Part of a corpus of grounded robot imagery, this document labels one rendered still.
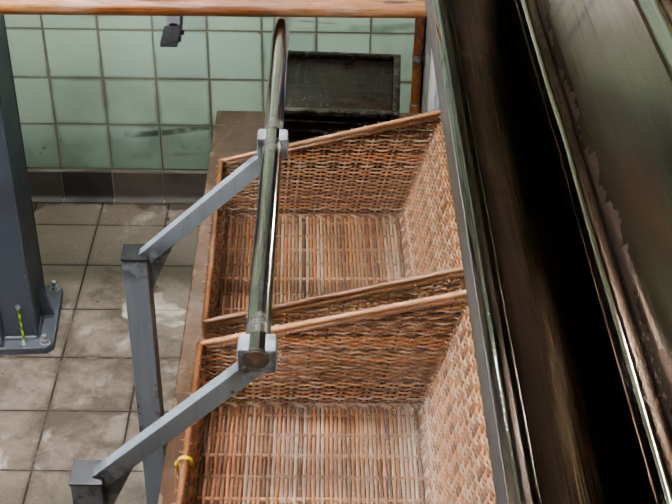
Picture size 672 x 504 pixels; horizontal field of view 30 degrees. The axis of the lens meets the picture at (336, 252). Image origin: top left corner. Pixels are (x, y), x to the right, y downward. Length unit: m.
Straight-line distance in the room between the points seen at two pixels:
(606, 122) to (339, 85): 1.62
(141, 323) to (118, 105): 1.72
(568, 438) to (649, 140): 0.29
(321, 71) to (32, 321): 1.02
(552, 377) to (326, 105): 1.73
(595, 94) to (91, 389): 2.11
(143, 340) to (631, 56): 1.09
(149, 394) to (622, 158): 1.18
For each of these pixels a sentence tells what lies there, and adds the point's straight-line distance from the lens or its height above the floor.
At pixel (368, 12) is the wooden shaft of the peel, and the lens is 2.19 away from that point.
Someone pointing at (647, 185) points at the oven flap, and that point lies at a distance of 1.13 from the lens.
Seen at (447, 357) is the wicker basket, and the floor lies 0.73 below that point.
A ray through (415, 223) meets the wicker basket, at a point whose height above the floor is 0.65.
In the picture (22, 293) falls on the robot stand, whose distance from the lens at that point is 3.27.
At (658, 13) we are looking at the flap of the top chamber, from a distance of 0.95.
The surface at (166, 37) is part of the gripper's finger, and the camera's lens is 2.27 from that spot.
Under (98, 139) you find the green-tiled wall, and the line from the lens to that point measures 3.80.
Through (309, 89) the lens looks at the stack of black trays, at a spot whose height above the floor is 0.78.
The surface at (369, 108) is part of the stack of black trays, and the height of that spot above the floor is 0.78.
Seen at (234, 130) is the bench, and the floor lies 0.58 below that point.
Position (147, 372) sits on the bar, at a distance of 2.14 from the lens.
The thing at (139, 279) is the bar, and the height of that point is 0.91.
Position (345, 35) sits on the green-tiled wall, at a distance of 3.57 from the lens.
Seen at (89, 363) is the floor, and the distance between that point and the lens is 3.28.
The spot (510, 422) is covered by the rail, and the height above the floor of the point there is 1.44.
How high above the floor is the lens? 2.12
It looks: 36 degrees down
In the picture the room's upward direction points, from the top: 1 degrees clockwise
